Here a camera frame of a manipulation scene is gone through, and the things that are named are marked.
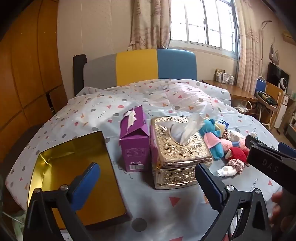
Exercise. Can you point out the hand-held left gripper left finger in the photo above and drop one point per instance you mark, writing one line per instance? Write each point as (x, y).
(85, 187)

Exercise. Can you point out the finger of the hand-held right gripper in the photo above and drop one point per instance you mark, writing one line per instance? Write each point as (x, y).
(286, 148)
(254, 141)

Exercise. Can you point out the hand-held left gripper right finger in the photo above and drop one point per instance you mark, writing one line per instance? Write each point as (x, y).
(212, 191)

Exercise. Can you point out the gold tin box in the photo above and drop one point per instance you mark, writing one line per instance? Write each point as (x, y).
(76, 176)

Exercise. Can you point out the pink fuzzy sock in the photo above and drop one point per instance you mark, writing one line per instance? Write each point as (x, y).
(225, 148)

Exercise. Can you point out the person's right hand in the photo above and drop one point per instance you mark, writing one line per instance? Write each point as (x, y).
(276, 206)

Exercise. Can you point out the red fuzzy sock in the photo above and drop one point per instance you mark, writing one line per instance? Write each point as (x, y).
(238, 154)

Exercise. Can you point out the small white sock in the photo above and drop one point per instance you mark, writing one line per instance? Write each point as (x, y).
(225, 171)

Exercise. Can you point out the pink brown scrunchie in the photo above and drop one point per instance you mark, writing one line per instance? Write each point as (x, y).
(234, 165)

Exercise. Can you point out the blue tissue pack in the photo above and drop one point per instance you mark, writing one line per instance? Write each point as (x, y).
(223, 124)

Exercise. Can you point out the white power strip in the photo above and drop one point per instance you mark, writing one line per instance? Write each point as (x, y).
(244, 106)

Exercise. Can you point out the white cabinet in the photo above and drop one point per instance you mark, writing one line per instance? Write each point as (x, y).
(283, 111)

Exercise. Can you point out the blue plush toy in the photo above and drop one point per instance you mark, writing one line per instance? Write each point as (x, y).
(210, 129)

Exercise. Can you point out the wooden desk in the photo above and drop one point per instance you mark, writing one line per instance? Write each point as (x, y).
(231, 91)

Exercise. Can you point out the blue folding chair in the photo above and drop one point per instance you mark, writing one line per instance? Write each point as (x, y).
(260, 84)

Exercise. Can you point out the clear plastic tissue sheet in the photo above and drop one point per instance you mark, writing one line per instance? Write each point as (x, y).
(188, 129)

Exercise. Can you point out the purple tissue box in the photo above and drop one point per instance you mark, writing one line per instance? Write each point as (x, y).
(135, 143)

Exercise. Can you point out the black monitor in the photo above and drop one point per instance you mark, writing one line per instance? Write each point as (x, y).
(276, 74)

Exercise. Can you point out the cluster of beige packets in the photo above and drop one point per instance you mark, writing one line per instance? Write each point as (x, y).
(224, 76)

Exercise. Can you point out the printed white bed cover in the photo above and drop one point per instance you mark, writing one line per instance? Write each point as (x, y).
(104, 104)

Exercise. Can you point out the hanging clothes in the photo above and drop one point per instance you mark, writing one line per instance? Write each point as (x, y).
(274, 54)

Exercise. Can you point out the beige patterned curtain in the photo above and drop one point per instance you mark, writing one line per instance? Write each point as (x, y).
(248, 46)
(150, 23)

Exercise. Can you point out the wooden wardrobe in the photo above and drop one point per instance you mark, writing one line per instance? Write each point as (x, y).
(27, 69)

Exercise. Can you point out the grey yellow blue headboard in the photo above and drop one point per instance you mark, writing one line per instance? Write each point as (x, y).
(138, 67)

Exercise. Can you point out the wall air conditioner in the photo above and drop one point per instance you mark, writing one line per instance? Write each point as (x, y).
(289, 37)

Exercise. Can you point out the window with white frame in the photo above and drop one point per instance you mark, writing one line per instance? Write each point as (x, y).
(203, 20)

